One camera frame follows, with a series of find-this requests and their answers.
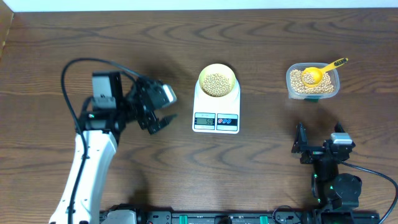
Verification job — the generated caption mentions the yellow measuring scoop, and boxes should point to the yellow measuring scoop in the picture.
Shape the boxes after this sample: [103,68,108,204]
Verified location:
[301,58,348,88]

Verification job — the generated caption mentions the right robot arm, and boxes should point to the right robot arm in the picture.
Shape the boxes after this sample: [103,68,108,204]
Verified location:
[292,123,362,223]

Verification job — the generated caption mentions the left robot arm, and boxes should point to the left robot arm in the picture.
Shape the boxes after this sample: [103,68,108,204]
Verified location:
[49,71,177,223]

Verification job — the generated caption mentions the white digital kitchen scale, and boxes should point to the white digital kitchen scale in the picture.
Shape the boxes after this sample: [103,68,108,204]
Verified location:
[192,80,241,134]

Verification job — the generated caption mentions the soybeans in yellow bowl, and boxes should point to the soybeans in yellow bowl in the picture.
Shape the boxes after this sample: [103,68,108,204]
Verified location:
[202,73,231,97]

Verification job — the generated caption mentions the yellow bowl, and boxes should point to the yellow bowl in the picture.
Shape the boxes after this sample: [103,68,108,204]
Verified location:
[198,63,236,95]

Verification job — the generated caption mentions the clear plastic container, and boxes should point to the clear plastic container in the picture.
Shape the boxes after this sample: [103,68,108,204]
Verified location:
[286,63,340,100]

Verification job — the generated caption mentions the soybeans pile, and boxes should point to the soybeans pile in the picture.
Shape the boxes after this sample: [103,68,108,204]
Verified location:
[290,69,335,94]

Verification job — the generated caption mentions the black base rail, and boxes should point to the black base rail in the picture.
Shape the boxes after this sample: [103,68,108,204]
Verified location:
[99,204,380,224]

